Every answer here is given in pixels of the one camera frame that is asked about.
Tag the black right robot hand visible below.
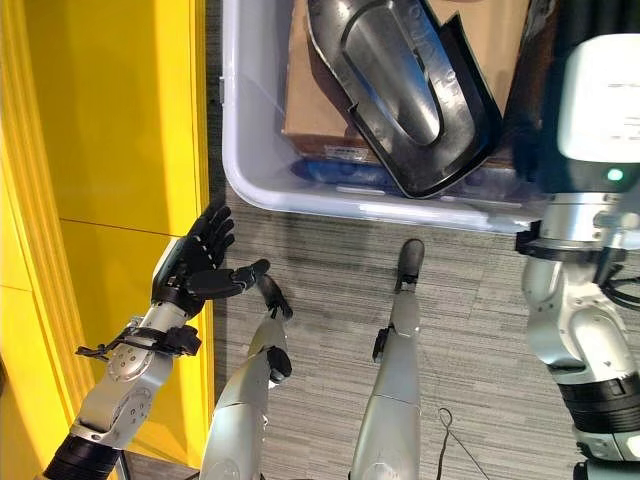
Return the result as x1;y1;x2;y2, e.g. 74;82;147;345
512;0;640;196

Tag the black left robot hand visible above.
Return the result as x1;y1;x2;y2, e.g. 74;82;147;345
151;201;272;318

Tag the pale plastic storage box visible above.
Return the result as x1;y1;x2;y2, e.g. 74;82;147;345
219;0;640;235

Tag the yellow shelf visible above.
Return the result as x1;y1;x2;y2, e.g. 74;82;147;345
0;0;217;480

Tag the brown cardboard box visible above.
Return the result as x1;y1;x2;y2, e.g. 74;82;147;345
281;0;527;157

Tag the silver left robot leg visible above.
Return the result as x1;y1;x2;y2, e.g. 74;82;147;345
198;273;295;480

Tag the silver robot leg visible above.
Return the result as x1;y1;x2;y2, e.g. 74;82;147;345
348;238;427;480
198;273;295;480

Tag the blue plastic item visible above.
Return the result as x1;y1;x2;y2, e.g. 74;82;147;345
291;157;404;187

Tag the black sole shaped part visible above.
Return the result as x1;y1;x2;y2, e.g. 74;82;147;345
305;0;504;199

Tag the silver right robot leg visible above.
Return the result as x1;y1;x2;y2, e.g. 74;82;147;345
348;238;427;480

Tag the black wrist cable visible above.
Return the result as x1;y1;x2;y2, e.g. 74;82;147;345
597;234;640;309

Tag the thin black floor cable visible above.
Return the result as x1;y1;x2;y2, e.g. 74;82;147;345
435;407;487;480

